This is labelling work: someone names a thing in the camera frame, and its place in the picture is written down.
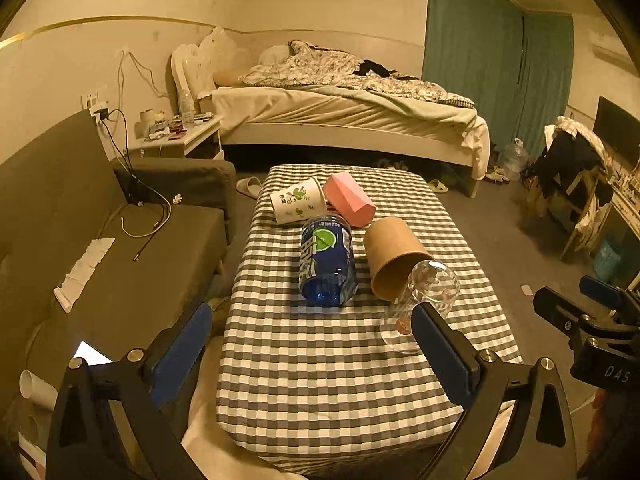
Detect white green-print paper cup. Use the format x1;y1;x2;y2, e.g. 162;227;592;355
270;178;326;226

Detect grey white checkered tablecloth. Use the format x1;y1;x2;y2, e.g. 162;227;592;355
214;162;524;476

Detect green curtain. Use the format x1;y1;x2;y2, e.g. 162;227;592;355
423;0;574;158

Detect patterned duvet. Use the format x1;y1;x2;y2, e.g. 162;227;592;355
240;39;476;110

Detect dark grey sofa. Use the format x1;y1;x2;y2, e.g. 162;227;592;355
1;112;236;479

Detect bed with cream sheets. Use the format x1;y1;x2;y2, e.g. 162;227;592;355
170;26;490;196

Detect person's right hand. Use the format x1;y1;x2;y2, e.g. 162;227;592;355
578;389;639;480

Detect pink hexagonal box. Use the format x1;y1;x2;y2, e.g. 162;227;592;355
323;171;376;228

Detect black charging cable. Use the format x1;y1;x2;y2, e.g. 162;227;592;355
96;107;173;264

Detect white paper roll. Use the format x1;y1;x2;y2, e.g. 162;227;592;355
18;370;58;412

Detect blue plastic bottle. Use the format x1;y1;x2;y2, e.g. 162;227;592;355
298;214;358;308

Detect clear cartoon drinking glass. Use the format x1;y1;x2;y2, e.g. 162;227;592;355
378;259;462;356

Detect green slipper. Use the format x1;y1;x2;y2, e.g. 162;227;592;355
428;179;448;194

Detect blue plastic basket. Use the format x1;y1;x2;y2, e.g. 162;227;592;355
593;238;622;282

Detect black television screen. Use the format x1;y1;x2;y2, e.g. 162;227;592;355
593;96;640;170

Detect wooden chair with clothes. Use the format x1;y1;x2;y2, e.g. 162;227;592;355
524;116;613;254

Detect glowing smartphone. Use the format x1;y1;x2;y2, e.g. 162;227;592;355
73;341;112;365

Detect large clear water jug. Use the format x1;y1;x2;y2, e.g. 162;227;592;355
499;138;528;181

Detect white paper strip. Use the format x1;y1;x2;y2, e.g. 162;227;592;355
53;237;115;314

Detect brown paper cup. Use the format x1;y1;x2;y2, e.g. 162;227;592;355
363;217;434;301

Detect white bedside table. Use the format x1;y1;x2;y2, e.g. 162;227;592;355
127;114;224;160

